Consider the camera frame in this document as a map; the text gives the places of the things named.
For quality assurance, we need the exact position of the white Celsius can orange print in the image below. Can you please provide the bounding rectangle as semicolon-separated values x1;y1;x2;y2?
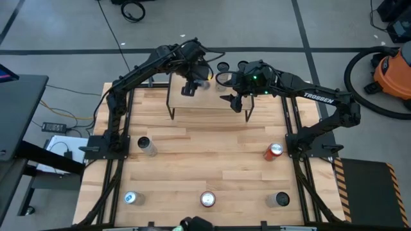
215;61;231;92

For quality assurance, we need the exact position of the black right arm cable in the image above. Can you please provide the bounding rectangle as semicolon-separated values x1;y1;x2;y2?
214;69;245;89

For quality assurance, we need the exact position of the long black hanging cable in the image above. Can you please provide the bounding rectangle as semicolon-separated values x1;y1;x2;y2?
97;0;135;82

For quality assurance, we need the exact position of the black equipment case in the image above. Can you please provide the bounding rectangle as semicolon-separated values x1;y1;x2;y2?
376;0;411;44

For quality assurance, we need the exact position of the wooden shelf with black frame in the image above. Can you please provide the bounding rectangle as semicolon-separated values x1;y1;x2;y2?
166;72;256;123

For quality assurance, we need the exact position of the orange-red soda can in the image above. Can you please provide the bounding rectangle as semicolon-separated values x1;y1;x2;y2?
263;142;284;162

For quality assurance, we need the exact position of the yellow floor cable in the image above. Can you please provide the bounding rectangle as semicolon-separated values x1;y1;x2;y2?
39;99;97;122

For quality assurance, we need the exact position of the silver can with black lid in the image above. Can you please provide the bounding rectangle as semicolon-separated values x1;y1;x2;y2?
265;191;291;208

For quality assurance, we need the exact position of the black mat with hazard stripes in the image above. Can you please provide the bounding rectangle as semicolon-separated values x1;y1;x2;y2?
333;156;411;229

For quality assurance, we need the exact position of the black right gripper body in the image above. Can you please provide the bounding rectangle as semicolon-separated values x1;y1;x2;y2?
231;60;280;97

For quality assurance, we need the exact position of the black desk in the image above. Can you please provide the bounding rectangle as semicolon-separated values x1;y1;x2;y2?
0;74;85;225

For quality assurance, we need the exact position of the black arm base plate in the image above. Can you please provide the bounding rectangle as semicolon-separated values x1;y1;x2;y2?
79;134;132;160
284;132;344;160

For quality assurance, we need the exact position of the orange shop vacuum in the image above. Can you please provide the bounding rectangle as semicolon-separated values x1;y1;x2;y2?
344;46;411;121
372;40;411;110

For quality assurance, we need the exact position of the silver and blue slim can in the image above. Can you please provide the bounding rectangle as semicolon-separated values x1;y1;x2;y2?
123;191;146;207

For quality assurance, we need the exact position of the white Celsius Peach Vibe can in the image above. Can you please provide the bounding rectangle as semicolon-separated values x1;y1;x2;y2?
137;136;159;157
236;60;250;78

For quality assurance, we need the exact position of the black aluminium rig frame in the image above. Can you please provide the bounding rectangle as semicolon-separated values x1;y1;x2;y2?
76;72;346;231

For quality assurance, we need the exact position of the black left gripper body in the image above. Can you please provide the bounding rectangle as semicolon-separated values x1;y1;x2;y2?
175;37;213;83

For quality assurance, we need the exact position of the black computer monitor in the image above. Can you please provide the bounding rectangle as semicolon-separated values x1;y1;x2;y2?
0;63;19;83

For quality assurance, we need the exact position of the red cola can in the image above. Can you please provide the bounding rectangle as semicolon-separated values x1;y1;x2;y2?
199;191;216;208

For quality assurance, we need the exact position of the coiled black cable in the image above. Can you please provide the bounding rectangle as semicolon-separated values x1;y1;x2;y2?
119;0;147;24

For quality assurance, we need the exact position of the white flat box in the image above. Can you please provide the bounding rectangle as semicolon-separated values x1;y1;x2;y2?
36;134;90;176

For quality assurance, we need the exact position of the black power adapter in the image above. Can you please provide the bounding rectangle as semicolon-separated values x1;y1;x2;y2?
40;121;68;134

